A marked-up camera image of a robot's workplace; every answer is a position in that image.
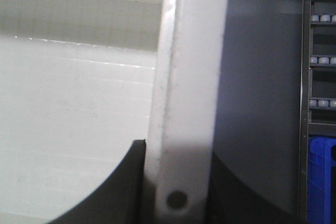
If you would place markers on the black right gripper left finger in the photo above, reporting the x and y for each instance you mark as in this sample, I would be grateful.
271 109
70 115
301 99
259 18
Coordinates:
118 198

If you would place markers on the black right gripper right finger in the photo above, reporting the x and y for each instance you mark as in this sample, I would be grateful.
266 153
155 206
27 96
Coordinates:
231 201

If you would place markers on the white plastic Totelife tote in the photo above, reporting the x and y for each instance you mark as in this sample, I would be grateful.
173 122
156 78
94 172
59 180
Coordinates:
82 79

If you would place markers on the blue crate lower right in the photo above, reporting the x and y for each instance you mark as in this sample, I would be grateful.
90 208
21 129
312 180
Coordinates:
321 180

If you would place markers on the dark metal rack frame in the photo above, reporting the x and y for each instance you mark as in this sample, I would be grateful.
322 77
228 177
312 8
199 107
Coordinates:
317 106

